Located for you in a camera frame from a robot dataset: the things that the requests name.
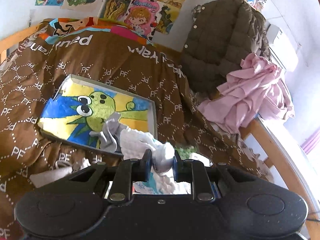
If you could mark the brown patterned duvet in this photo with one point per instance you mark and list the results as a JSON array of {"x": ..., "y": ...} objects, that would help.
[{"x": 104, "y": 52}]

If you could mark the olive quilted jacket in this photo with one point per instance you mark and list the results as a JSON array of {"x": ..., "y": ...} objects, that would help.
[{"x": 224, "y": 32}]

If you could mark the grey tray with frog picture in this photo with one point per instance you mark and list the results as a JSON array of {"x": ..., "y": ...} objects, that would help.
[{"x": 81, "y": 105}]

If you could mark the pink cloth garment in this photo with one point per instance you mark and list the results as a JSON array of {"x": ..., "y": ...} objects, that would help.
[{"x": 257, "y": 88}]

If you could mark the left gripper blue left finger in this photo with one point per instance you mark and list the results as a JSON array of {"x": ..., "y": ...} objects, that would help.
[{"x": 128, "y": 172}]

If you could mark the wooden bed rail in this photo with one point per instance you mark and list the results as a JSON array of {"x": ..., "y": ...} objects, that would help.
[{"x": 279, "y": 157}]

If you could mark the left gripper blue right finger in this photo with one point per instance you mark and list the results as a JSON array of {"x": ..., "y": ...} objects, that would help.
[{"x": 194, "y": 172}]

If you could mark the jar of green paper stars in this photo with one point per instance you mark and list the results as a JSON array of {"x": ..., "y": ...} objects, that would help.
[{"x": 185, "y": 152}]

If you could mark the grey sock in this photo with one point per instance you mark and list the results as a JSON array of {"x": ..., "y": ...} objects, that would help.
[{"x": 109, "y": 136}]

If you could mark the white blue patterned sock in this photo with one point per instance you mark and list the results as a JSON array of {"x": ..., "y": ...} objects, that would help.
[{"x": 133, "y": 144}]

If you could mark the pink anime girl poster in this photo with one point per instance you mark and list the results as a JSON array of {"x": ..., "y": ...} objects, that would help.
[{"x": 143, "y": 16}]

